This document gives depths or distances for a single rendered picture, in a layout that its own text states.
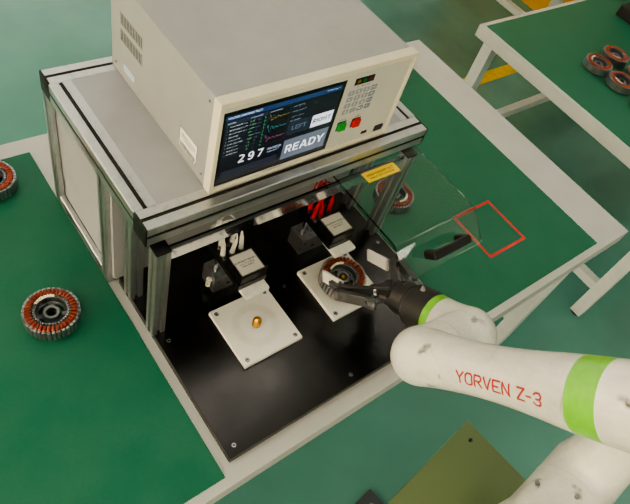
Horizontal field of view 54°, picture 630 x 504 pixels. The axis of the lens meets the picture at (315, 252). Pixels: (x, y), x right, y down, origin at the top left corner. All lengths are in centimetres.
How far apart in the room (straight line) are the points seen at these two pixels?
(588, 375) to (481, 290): 81
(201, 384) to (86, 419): 22
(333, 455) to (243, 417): 89
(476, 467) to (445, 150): 100
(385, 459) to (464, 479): 82
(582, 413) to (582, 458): 33
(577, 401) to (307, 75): 65
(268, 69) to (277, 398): 65
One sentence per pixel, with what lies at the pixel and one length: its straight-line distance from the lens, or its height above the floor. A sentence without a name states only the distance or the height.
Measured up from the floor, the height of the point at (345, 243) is 88.
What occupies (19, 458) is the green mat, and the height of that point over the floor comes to 75.
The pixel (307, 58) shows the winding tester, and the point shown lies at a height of 132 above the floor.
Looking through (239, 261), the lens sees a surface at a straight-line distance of 128.
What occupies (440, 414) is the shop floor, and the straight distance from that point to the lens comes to 233.
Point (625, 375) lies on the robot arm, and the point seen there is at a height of 135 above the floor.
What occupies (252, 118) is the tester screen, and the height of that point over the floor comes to 127.
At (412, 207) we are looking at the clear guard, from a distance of 129.
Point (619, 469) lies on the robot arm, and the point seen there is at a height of 106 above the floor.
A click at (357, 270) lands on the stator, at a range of 147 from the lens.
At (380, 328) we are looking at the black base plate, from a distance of 145.
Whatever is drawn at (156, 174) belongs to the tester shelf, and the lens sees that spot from 114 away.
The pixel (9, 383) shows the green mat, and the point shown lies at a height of 75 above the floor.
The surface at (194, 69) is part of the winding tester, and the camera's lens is 104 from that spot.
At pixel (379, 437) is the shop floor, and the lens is 221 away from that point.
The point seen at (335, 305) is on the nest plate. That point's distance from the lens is 143.
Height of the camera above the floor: 194
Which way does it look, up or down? 50 degrees down
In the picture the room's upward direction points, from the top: 21 degrees clockwise
